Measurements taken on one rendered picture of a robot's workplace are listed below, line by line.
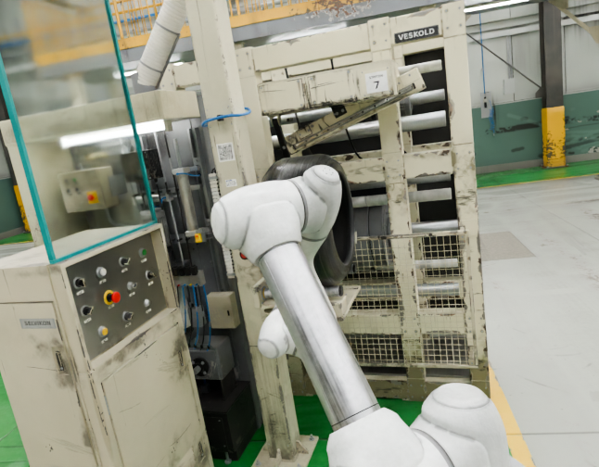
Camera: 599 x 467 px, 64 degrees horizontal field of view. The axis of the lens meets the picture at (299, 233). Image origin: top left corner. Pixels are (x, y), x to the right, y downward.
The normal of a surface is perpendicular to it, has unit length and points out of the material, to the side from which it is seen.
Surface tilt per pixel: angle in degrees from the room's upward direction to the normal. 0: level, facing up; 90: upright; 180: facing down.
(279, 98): 90
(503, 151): 90
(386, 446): 48
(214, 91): 90
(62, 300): 90
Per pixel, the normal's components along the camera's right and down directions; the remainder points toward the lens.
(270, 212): 0.33, -0.43
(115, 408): 0.94, -0.07
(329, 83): -0.30, 0.25
